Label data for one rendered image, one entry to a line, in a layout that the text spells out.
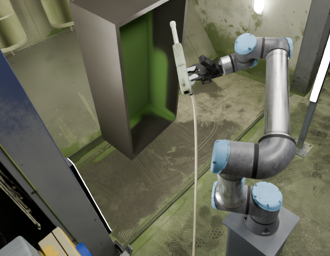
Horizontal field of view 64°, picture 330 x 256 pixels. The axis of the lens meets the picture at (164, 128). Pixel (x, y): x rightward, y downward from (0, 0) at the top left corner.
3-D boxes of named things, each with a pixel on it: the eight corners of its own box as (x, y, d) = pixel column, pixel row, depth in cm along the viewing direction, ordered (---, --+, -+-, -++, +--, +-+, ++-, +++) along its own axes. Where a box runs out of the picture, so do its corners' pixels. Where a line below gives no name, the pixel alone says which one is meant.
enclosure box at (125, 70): (102, 138, 231) (67, 0, 138) (148, 101, 261) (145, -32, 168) (131, 160, 218) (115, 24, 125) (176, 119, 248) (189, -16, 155)
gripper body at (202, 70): (201, 85, 138) (223, 78, 135) (198, 75, 130) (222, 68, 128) (198, 73, 141) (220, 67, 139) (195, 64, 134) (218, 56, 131)
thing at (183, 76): (199, 110, 142) (189, 86, 122) (190, 113, 143) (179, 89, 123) (184, 45, 165) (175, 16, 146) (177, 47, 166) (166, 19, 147)
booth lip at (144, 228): (118, 257, 207) (117, 255, 204) (116, 255, 208) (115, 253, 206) (289, 92, 329) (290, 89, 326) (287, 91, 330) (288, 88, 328)
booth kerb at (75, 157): (53, 179, 268) (48, 170, 259) (52, 178, 269) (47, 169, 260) (217, 64, 390) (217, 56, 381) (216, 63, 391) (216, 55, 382)
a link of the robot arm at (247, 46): (263, 31, 113) (260, 45, 124) (235, 31, 116) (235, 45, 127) (261, 51, 111) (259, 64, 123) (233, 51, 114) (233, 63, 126)
